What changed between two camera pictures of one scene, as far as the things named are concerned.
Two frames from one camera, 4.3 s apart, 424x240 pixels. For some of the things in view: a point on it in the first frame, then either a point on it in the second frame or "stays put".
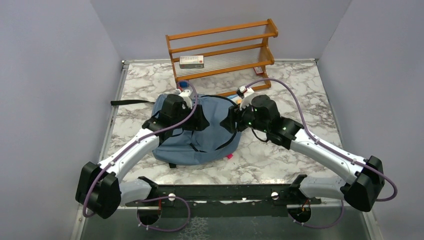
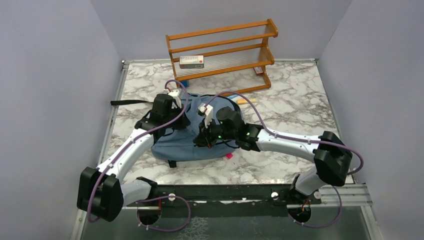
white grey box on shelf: [191, 62] stays put
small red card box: [258, 70] stays put
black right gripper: [234, 115] to [203, 137]
